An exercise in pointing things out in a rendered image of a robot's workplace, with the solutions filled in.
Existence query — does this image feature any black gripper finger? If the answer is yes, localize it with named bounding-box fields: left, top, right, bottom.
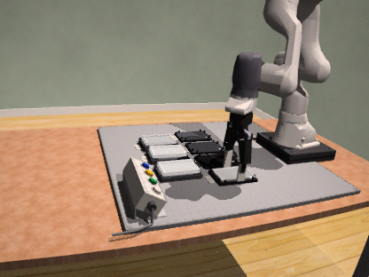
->
left=235, top=129, right=253, bottom=182
left=223, top=122, right=237, bottom=168

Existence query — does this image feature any white button panel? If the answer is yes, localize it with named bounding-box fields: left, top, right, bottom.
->
left=112, top=157, right=167, bottom=236

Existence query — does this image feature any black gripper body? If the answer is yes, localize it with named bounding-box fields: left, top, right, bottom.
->
left=229, top=112, right=253, bottom=139

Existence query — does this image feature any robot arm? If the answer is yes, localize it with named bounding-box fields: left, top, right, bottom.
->
left=225, top=0, right=331, bottom=150

